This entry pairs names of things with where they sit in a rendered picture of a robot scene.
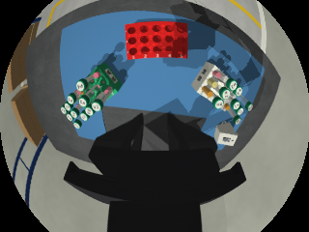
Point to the blue bench mat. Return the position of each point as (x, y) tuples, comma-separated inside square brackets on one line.
[(157, 84)]

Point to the red rack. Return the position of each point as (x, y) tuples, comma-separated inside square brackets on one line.
[(153, 42)]

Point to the white test tube rack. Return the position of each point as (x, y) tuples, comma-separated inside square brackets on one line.
[(201, 80)]

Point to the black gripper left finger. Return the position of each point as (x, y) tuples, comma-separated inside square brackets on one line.
[(122, 136)]

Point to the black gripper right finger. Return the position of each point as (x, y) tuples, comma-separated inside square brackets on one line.
[(188, 137)]

